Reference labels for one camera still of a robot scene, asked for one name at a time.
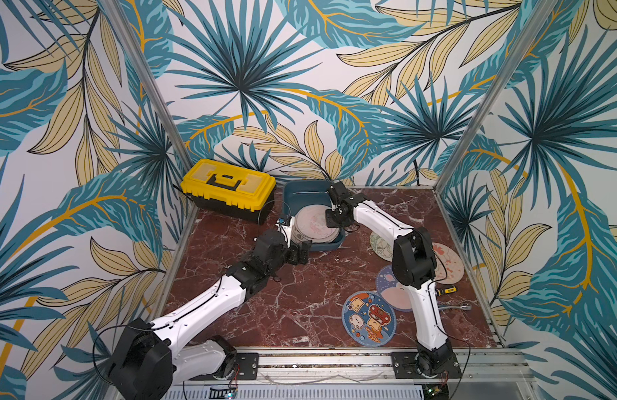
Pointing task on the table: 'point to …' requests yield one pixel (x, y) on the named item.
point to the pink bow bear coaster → (453, 265)
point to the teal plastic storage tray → (298, 193)
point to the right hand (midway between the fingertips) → (333, 220)
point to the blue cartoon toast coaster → (368, 319)
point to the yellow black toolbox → (229, 189)
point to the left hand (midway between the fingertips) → (298, 242)
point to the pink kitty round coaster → (310, 224)
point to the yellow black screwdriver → (442, 292)
